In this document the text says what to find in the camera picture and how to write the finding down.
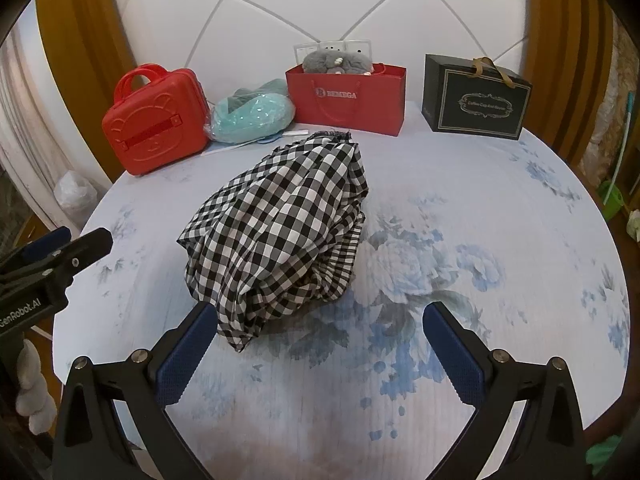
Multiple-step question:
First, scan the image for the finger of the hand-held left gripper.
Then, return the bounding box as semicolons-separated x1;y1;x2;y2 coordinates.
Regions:
27;228;113;286
0;226;72;273

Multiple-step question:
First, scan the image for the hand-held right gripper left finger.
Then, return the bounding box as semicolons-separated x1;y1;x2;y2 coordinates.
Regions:
52;301;219;480

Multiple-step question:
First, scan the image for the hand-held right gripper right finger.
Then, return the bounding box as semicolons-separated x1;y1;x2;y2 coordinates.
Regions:
422;301;586;480

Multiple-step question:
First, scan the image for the black white checkered garment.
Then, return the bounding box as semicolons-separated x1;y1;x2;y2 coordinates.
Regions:
176;129;371;353

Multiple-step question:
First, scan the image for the person's left hand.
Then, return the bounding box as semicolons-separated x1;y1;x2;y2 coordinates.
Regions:
15;340;55;433

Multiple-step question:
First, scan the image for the white plastic bag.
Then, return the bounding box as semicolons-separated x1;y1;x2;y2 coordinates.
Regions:
54;170;99;231

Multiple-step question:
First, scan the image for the red small suitcase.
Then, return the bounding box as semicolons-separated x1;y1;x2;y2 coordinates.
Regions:
101;63;209;177

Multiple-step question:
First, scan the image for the beige curtain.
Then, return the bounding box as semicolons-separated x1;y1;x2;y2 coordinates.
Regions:
0;5;108;231

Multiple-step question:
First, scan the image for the green cloth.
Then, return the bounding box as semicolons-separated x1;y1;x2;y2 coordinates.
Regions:
585;432;623;480

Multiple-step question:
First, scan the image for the teal yarn in plastic bag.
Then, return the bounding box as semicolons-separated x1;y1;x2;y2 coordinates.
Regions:
205;79;297;145

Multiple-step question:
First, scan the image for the green bucket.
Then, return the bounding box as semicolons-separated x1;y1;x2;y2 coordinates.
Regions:
597;180;626;221

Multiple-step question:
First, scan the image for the black gift box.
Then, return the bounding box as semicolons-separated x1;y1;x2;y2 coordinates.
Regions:
421;53;532;141

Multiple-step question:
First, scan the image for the red paper bag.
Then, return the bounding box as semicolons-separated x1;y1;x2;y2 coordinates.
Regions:
285;62;407;137

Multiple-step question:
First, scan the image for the white padded headboard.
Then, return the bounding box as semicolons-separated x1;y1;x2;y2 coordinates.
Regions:
107;0;531;111

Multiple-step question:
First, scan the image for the grey plush toy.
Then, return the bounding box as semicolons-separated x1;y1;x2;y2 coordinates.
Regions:
301;49;375;77

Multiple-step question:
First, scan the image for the wooden headboard frame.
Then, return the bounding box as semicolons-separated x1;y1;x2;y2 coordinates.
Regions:
35;0;621;183

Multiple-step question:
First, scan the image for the white wall socket panel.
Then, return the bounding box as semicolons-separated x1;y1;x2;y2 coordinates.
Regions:
293;38;373;66

